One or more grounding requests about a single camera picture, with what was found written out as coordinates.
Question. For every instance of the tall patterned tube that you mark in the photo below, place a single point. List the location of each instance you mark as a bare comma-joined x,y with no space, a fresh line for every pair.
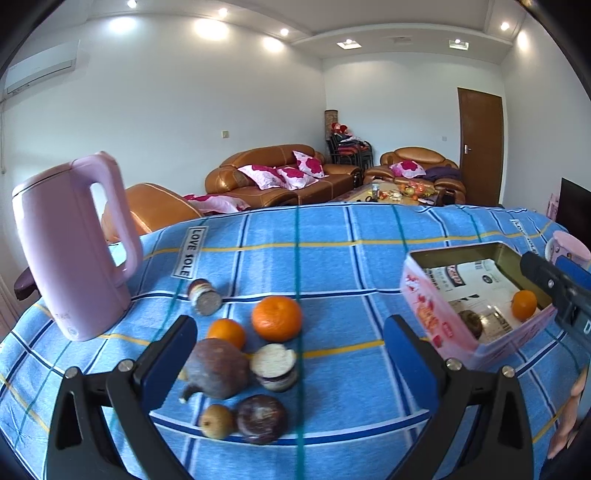
329,121

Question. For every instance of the brown wooden door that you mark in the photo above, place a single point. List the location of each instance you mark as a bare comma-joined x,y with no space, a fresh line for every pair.
480,147

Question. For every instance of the pink cartoon cup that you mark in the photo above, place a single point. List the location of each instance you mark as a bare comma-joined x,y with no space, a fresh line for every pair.
568,249

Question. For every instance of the small brown pear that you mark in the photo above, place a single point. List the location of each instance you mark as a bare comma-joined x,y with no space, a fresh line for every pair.
216,421

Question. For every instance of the wooden coffee table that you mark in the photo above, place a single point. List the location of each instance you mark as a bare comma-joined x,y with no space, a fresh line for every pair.
360,194

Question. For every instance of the large dark purple fruit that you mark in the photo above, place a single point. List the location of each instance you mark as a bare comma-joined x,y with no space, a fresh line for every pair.
217,369

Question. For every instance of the small orange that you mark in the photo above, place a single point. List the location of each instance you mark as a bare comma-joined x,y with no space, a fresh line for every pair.
524,305
227,334

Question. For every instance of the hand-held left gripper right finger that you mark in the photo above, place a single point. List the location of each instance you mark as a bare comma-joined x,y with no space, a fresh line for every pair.
411,364

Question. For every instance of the person's right hand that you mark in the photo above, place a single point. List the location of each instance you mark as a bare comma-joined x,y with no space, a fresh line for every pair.
575,415

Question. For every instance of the printed paper sheet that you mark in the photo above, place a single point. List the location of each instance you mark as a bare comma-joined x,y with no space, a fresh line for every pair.
471,279

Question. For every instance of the brown leather chair back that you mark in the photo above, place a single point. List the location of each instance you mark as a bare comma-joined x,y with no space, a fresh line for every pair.
147,207

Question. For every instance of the blue plaid cloth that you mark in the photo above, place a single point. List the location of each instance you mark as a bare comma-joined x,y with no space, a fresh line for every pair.
323,258

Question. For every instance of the black television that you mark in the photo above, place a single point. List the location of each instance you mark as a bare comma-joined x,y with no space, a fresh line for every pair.
575,205

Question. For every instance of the pink tin box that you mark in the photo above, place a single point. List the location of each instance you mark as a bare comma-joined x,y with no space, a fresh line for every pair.
429,318

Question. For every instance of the square ceiling light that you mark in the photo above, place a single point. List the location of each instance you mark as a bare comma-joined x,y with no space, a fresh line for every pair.
459,44
347,44

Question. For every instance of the pink floral pillow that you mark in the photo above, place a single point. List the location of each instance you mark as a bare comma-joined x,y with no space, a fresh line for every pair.
261,176
293,177
309,164
407,168

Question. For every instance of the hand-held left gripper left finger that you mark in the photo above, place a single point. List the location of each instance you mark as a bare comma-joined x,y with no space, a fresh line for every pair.
161,369

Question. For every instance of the pink electric kettle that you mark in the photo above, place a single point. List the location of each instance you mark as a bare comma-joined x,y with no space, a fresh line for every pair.
60,240

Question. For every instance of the white air conditioner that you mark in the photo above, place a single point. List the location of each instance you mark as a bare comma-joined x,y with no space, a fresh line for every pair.
41,67

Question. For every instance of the fruit pile on plate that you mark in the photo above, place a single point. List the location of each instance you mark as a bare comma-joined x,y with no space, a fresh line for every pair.
415,188

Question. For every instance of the stacked black chairs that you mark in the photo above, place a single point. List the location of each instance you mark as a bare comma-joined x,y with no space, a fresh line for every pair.
351,154

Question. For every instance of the orange leather sofa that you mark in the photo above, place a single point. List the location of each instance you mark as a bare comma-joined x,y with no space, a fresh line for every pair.
332,177

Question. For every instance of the red plush toys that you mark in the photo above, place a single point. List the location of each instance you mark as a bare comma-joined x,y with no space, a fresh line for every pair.
339,128

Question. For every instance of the pink gift bag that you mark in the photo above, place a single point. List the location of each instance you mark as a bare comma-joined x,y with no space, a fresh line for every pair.
551,206

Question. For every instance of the dark maroon seat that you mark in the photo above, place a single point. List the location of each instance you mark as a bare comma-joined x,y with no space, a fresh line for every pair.
24,286

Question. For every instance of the orange leather armchair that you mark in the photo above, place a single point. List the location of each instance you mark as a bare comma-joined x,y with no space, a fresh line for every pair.
415,154

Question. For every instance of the purple cloth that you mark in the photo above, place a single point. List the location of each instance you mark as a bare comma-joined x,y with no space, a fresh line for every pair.
443,174

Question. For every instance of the large orange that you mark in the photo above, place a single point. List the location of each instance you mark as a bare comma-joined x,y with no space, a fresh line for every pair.
277,318

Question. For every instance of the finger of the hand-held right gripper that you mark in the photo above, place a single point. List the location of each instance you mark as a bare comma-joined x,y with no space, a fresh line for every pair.
572,270
538,273

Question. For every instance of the round dark purple fruit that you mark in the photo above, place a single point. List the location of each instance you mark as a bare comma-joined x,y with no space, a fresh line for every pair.
471,325
262,419

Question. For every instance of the large cut purple fruit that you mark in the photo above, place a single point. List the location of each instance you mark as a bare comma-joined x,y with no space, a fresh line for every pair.
273,367

